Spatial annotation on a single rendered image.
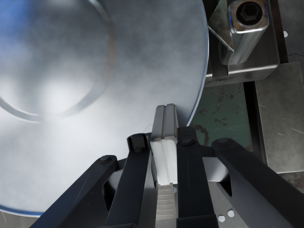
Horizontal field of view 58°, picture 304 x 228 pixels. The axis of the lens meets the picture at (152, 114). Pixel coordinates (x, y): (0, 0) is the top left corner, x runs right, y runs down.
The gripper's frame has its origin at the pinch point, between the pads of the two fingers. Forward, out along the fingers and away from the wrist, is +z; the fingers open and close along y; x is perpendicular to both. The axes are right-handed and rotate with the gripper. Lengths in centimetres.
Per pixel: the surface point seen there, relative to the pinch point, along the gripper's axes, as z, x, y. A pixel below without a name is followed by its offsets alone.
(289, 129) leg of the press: 16.0, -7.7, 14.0
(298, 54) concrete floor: 85, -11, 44
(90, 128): 4.3, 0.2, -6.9
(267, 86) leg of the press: 18.5, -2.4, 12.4
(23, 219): 1.6, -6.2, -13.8
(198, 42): 6.7, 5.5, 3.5
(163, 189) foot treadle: 54, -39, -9
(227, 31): 6.3, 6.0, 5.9
